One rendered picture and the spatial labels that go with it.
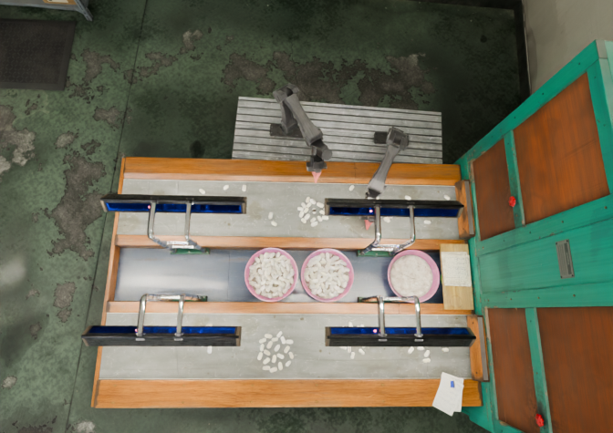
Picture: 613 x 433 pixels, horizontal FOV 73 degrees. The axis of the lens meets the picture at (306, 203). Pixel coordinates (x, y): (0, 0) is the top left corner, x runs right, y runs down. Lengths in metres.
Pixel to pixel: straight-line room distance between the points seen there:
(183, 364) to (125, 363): 0.27
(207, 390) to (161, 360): 0.26
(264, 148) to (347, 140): 0.48
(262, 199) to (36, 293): 1.74
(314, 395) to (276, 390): 0.18
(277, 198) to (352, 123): 0.64
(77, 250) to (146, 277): 0.99
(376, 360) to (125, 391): 1.18
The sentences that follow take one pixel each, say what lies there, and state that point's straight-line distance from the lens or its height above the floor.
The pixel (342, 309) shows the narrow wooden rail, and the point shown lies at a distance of 2.12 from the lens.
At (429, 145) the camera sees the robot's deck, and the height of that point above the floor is 0.67.
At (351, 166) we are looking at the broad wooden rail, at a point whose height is 0.76.
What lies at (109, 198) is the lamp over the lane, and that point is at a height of 1.11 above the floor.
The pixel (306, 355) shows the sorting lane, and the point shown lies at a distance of 2.14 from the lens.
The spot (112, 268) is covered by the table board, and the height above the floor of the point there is 0.74.
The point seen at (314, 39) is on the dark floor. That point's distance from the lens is 3.56.
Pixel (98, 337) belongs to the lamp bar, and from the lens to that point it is 1.90.
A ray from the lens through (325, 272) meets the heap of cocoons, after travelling 2.15.
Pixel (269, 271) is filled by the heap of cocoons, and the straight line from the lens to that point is 2.13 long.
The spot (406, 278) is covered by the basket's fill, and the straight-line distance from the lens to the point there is 2.23.
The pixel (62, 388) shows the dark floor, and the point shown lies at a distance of 3.21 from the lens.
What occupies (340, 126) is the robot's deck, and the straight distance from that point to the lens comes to 2.45.
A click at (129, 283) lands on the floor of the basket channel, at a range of 2.33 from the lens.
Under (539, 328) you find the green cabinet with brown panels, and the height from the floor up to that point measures 1.27.
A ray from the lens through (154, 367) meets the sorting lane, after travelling 2.22.
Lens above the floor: 2.86
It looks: 75 degrees down
